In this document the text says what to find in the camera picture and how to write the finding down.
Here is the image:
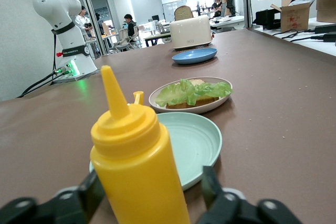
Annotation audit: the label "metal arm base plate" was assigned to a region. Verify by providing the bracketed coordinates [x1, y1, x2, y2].
[52, 71, 102, 84]

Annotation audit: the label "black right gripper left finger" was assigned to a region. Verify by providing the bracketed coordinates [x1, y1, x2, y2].
[0, 169, 106, 224]

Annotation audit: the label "black power adapter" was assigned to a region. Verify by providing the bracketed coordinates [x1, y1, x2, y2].
[311, 31, 336, 43]
[314, 24, 336, 35]

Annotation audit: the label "mint green plate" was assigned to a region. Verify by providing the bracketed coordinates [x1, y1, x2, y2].
[89, 112, 223, 191]

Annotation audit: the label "closed cardboard box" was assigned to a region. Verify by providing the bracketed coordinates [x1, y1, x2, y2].
[316, 0, 336, 24]

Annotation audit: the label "green lettuce leaf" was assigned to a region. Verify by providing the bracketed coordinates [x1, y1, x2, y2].
[153, 78, 234, 108]

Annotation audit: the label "grey office chair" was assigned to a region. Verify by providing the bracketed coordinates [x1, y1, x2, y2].
[109, 28, 132, 52]

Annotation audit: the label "black braided cable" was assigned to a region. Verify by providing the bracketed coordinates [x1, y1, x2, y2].
[16, 67, 66, 99]

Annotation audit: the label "open cardboard box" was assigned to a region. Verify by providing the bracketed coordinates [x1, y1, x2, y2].
[270, 0, 319, 34]

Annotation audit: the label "white side table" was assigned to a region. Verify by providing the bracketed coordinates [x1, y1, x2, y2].
[246, 15, 336, 57]

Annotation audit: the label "yellow squeeze bottle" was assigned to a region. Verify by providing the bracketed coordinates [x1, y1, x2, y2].
[89, 65, 191, 224]

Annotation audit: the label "white office desk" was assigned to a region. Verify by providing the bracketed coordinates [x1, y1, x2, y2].
[208, 15, 246, 32]

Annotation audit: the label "seated person at desk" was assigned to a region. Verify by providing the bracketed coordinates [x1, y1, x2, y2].
[212, 0, 224, 18]

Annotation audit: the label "seated person dark clothes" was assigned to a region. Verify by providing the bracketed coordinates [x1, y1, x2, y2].
[123, 13, 139, 44]

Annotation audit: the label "beige plate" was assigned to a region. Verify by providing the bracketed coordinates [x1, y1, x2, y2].
[148, 76, 234, 114]

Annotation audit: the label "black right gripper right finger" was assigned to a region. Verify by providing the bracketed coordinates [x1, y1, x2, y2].
[196, 165, 302, 224]

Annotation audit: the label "brown bread slice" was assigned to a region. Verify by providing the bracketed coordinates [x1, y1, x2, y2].
[165, 78, 220, 109]
[174, 5, 194, 22]

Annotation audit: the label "white toaster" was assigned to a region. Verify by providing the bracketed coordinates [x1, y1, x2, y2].
[169, 15, 214, 51]

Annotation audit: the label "blue plate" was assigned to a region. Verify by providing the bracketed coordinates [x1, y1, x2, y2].
[172, 47, 218, 66]

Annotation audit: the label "black equipment case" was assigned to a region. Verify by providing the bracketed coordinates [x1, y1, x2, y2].
[252, 8, 284, 31]

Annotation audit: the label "whiteboard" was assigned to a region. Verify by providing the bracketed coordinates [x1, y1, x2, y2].
[162, 0, 187, 23]

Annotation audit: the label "person in white coat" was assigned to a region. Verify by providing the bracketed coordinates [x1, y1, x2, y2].
[75, 5, 93, 55]

